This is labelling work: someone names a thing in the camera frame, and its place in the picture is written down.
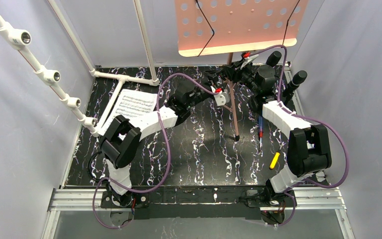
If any pink music stand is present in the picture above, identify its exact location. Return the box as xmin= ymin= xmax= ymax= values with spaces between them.
xmin=174 ymin=0 xmax=310 ymax=142

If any sheet music page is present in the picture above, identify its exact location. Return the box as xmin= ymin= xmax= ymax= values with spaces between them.
xmin=98 ymin=89 xmax=158 ymax=135

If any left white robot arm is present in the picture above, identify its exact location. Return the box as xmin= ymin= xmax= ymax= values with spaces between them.
xmin=100 ymin=73 xmax=229 ymax=201

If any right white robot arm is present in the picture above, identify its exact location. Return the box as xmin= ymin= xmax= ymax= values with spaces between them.
xmin=219 ymin=62 xmax=332 ymax=201

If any blue red screwdriver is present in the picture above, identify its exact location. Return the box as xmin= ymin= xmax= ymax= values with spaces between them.
xmin=258 ymin=116 xmax=264 ymax=153

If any right black microphone on stand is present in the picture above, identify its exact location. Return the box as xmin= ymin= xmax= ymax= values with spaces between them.
xmin=282 ymin=70 xmax=307 ymax=106

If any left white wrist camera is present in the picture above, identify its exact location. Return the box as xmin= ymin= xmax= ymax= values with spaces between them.
xmin=211 ymin=86 xmax=230 ymax=107

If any black coiled cable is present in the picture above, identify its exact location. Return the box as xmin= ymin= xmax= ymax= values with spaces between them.
xmin=89 ymin=150 xmax=112 ymax=184

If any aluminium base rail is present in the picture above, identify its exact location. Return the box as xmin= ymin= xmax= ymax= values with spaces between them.
xmin=42 ymin=186 xmax=354 ymax=239

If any white PVC pipe frame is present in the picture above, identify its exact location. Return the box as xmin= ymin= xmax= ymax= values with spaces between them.
xmin=0 ymin=0 xmax=161 ymax=138

